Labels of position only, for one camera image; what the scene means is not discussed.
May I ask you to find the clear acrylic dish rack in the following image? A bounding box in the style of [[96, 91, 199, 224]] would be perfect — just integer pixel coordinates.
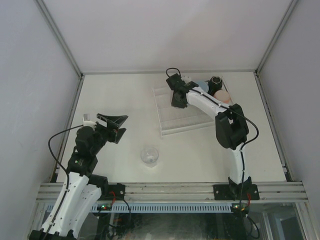
[[152, 78, 237, 138]]

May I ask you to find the light blue mug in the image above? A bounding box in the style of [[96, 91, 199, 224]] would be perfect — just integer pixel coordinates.
[[195, 80, 210, 93]]

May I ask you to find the clear glass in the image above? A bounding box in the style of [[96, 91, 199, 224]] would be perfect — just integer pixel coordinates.
[[140, 147, 159, 168]]

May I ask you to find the black mug cream inside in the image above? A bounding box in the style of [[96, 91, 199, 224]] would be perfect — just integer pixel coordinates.
[[208, 76, 223, 96]]

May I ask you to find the pink ceramic mug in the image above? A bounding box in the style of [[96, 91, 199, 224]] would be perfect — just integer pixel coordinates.
[[213, 90, 231, 104]]

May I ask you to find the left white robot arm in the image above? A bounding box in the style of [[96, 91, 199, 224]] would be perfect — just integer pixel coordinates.
[[29, 113, 128, 240]]

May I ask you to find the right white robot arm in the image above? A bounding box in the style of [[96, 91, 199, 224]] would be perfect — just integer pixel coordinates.
[[166, 78, 251, 194]]

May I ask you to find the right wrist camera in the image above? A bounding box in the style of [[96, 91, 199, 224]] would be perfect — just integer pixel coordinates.
[[166, 73, 192, 91]]

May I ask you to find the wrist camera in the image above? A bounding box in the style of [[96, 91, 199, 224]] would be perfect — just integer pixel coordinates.
[[166, 73, 192, 91], [82, 113, 97, 129]]

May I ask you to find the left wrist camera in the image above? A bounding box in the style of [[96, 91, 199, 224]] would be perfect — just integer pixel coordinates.
[[82, 113, 97, 129]]

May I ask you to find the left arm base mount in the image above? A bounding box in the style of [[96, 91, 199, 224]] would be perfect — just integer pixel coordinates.
[[88, 174, 126, 201]]

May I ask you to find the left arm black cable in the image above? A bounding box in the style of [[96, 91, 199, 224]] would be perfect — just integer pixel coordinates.
[[47, 124, 85, 201]]

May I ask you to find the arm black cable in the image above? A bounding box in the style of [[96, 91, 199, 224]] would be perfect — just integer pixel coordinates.
[[165, 67, 260, 198], [47, 124, 85, 201]]

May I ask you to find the blue slotted cable duct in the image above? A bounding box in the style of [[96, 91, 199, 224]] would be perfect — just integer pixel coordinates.
[[90, 202, 232, 214]]

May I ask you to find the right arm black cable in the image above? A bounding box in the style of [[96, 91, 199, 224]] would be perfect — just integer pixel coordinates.
[[165, 67, 260, 198]]

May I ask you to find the aluminium front rail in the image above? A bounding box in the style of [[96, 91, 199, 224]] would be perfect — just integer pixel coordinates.
[[36, 181, 309, 204]]

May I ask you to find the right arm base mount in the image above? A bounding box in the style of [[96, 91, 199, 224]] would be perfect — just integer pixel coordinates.
[[213, 176, 260, 201]]

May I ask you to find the left aluminium frame post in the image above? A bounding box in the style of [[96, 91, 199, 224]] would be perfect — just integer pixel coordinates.
[[34, 0, 83, 79]]

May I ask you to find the aluminium frame post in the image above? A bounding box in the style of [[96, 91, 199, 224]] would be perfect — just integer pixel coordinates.
[[255, 0, 300, 75], [34, 0, 83, 79]]

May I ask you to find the right aluminium frame post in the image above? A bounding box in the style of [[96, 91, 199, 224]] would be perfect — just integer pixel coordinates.
[[255, 0, 300, 75]]

